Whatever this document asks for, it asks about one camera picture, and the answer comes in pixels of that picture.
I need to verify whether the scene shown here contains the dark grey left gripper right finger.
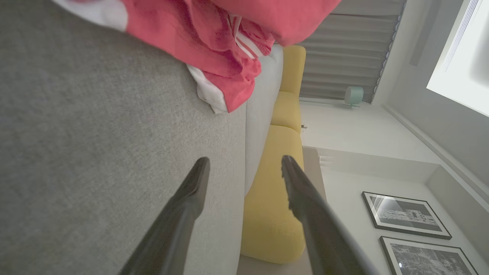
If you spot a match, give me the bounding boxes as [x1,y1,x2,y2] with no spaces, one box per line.
[281,155,379,275]

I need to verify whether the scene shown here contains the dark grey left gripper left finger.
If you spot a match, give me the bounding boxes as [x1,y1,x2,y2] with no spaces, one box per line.
[119,157,211,275]

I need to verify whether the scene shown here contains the red jersey with white trim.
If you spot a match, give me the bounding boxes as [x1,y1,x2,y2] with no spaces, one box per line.
[52,0,276,114]

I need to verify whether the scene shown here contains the red mesh shorts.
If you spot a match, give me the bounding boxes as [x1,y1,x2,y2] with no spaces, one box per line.
[212,0,342,47]

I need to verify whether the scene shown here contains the beige panel behind sofa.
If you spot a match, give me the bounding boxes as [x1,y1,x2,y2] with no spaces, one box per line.
[303,147,327,200]

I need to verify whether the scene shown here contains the wide yellow sofa back cushion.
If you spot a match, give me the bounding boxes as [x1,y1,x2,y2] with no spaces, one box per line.
[240,125,307,265]

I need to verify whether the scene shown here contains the black framed monochrome picture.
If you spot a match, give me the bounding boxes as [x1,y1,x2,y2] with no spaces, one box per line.
[379,236,480,275]
[361,191,453,240]

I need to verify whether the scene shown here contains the grey fabric sofa chaise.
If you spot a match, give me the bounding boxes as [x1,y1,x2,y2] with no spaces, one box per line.
[0,0,249,275]

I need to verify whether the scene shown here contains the grey sofa back cushion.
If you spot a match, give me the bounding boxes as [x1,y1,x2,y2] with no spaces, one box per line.
[244,44,284,196]

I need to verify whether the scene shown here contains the teal round lamp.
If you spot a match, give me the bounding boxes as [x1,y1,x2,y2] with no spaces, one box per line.
[344,86,364,108]

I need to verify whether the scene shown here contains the grey pleated curtain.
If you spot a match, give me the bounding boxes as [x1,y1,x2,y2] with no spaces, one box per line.
[298,0,407,104]

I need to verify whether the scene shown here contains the white ceiling light panel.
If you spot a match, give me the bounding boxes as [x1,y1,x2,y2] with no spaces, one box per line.
[426,0,489,117]

